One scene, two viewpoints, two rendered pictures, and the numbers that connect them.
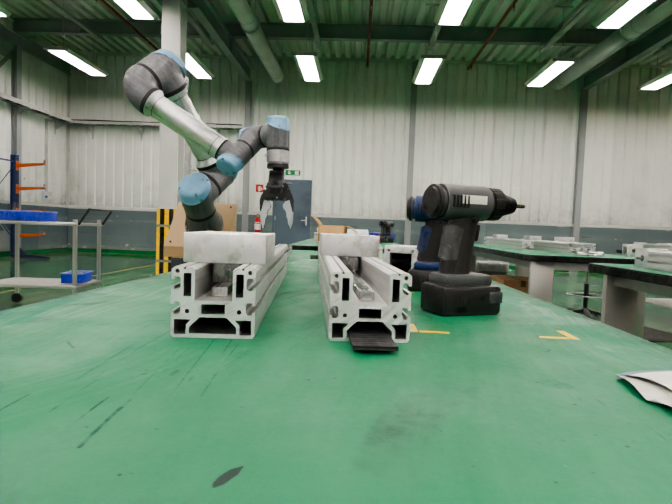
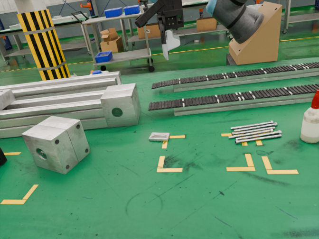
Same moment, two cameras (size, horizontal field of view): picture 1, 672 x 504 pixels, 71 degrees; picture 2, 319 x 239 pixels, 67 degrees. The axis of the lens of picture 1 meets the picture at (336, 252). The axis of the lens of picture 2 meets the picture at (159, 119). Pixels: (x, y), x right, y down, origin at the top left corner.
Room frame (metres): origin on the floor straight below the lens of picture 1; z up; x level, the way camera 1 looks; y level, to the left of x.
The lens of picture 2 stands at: (1.64, -0.64, 1.12)
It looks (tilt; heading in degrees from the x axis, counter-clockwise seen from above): 28 degrees down; 100
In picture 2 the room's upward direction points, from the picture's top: 9 degrees counter-clockwise
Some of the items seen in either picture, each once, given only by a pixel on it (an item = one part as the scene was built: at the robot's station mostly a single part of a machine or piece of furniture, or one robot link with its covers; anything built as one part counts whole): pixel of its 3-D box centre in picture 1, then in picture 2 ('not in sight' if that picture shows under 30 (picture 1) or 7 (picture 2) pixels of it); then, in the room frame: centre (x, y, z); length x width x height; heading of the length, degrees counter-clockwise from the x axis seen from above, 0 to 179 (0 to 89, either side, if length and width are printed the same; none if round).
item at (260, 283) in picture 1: (253, 271); (21, 97); (0.97, 0.17, 0.82); 0.80 x 0.10 x 0.09; 3
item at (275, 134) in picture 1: (277, 134); not in sight; (1.57, 0.21, 1.22); 0.09 x 0.08 x 0.11; 55
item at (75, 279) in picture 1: (49, 257); not in sight; (4.74, 2.87, 0.50); 1.03 x 0.55 x 1.01; 93
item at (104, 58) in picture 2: not in sight; (117, 41); (0.50, 3.18, 0.50); 1.03 x 0.55 x 1.01; 10
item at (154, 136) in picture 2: not in sight; (159, 136); (1.54, -0.12, 0.78); 0.05 x 0.03 x 0.01; 171
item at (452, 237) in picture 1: (476, 249); not in sight; (0.83, -0.24, 0.89); 0.20 x 0.08 x 0.22; 111
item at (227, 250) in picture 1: (234, 254); not in sight; (0.72, 0.15, 0.87); 0.16 x 0.11 x 0.07; 3
